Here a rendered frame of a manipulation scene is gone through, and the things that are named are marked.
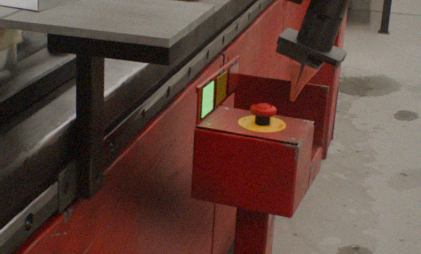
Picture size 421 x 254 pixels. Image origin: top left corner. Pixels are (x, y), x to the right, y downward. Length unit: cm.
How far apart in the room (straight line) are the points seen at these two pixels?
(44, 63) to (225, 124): 31
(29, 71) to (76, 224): 20
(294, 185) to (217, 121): 15
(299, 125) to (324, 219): 152
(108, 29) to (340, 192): 220
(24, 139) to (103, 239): 27
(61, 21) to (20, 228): 22
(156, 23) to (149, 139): 40
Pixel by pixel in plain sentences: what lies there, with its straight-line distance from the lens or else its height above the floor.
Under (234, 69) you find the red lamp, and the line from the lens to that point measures 135.
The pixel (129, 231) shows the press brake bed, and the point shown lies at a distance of 122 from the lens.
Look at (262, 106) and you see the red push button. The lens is 123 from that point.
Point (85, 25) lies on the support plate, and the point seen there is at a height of 100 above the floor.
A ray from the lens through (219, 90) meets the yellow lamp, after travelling 129.
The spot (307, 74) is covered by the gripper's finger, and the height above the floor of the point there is 85.
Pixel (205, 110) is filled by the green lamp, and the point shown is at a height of 80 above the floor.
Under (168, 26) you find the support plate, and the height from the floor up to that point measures 100.
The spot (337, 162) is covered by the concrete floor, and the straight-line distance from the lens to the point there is 323.
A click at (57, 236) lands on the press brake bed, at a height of 75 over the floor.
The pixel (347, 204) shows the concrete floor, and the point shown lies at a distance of 288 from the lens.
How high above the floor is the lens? 120
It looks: 19 degrees down
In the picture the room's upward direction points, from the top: 3 degrees clockwise
